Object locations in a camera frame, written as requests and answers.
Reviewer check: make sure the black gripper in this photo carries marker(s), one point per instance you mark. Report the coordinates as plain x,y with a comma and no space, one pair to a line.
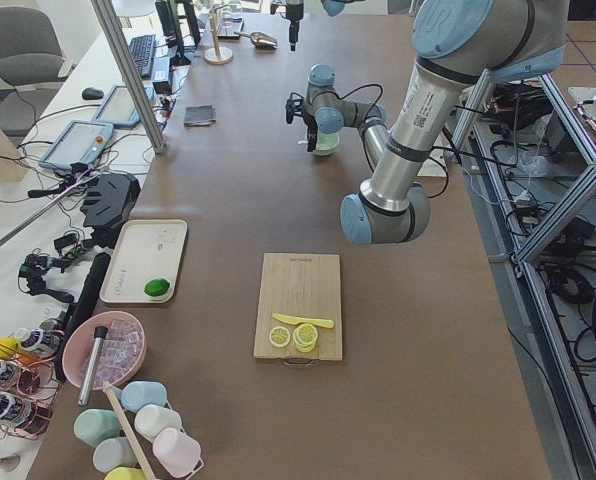
310,124

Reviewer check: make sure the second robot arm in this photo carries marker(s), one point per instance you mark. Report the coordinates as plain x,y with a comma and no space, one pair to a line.
318,15

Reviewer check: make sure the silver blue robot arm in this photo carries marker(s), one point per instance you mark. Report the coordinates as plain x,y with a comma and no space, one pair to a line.
455,42

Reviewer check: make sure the light green bowl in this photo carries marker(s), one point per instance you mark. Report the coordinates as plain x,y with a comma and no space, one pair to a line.
326,144

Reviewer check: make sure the pink bowl with ice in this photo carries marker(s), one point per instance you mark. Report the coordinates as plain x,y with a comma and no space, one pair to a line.
123,350

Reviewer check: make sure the metal scoop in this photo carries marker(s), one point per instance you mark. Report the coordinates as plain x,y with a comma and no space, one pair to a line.
260,40

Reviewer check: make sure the folded grey cloth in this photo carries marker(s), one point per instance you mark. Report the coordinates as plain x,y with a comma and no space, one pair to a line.
201,115

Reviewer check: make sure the wooden mug tree stand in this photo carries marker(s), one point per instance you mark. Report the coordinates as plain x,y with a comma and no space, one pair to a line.
224,19

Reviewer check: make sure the bamboo cutting board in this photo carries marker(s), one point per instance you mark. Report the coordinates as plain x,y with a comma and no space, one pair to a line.
300,285

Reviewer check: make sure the yellow plastic knife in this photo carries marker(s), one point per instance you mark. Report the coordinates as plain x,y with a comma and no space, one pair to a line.
296,320

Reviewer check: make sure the black keyboard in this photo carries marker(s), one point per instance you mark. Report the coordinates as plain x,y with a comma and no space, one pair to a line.
142,49

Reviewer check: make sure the teach pendant tablet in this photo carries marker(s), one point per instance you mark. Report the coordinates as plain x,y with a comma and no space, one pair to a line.
80,142
118,109

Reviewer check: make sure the stacked lemon slices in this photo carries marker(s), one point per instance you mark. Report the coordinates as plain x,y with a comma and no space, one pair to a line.
305,337

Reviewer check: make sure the cream rabbit tray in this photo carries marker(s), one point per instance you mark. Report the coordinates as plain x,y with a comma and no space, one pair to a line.
146,249

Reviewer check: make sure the lemon slice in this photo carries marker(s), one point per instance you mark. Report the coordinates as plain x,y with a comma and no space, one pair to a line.
279,336

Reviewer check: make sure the green lime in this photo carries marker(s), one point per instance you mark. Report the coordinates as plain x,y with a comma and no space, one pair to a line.
157,287

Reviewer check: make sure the computer mouse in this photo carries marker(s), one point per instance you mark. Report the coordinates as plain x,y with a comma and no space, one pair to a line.
92,93

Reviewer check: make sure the metal muddler tool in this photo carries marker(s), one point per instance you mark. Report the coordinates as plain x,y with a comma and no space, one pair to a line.
100,334

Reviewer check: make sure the grey office chair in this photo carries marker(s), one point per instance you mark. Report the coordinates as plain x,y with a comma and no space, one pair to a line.
32,66

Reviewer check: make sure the blue pastel cup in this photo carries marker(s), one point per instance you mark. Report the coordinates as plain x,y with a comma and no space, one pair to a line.
138,394

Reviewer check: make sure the pink pastel cup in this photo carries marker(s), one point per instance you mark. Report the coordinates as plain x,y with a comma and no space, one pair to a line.
178,453

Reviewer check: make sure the green pastel cup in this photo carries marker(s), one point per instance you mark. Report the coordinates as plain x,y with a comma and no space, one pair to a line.
93,426

